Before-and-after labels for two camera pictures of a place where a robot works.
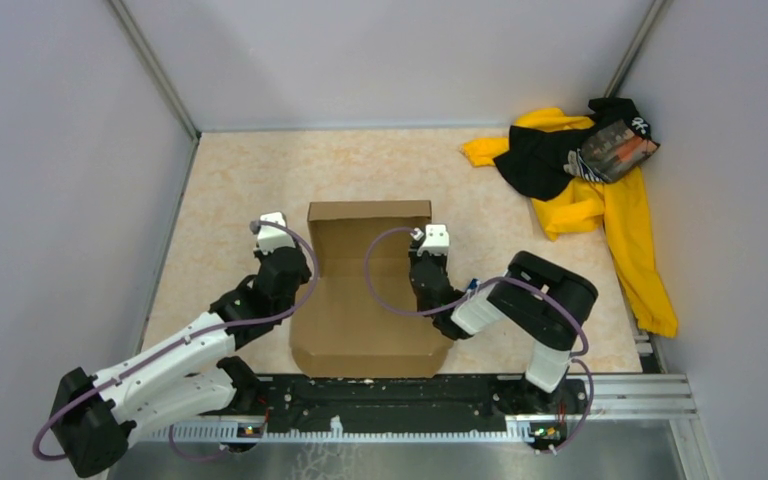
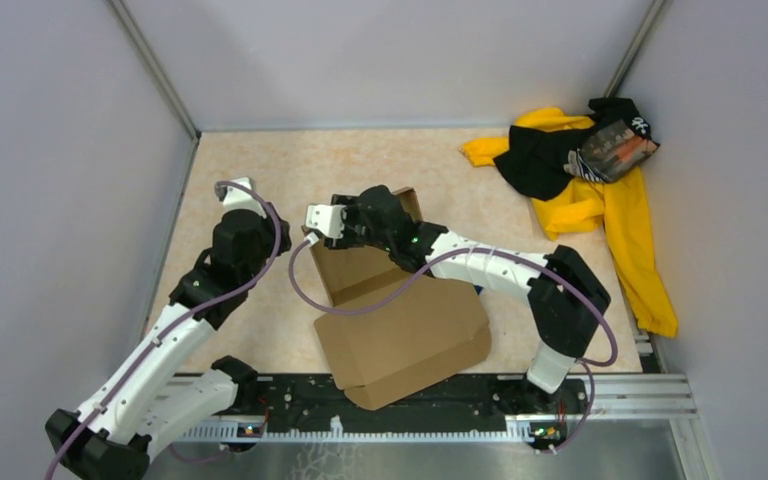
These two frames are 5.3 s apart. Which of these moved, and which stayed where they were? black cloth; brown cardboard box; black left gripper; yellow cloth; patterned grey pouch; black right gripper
Moved: black right gripper; brown cardboard box; black left gripper
Stayed: yellow cloth; patterned grey pouch; black cloth
